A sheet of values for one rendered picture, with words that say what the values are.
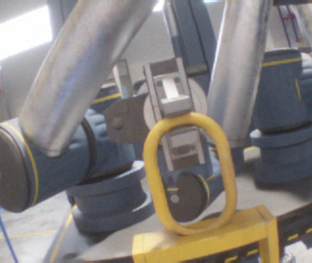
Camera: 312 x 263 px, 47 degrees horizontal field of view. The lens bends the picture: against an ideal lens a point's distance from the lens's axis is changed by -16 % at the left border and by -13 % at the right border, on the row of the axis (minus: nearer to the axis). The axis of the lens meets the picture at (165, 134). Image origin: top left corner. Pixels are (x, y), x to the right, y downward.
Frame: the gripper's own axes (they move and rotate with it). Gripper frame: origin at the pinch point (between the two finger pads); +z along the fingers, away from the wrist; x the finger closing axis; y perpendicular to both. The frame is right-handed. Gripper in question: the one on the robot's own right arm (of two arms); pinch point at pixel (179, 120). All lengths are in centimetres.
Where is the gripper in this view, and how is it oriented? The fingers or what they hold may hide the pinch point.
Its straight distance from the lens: 40.3
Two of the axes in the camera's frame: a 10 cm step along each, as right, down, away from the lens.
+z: 0.3, 1.2, -9.9
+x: 2.2, 9.7, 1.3
